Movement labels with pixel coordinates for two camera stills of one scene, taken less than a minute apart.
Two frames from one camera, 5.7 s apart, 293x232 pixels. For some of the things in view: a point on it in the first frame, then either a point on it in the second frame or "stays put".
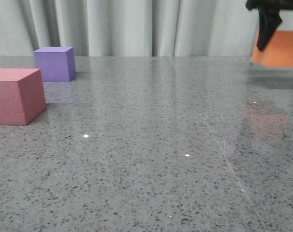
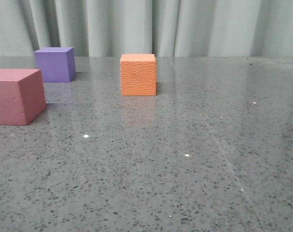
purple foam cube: x=57 y=64 stays put
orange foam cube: x=284 y=50 to x=138 y=75
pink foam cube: x=18 y=95 stays put
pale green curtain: x=129 y=28 stays put
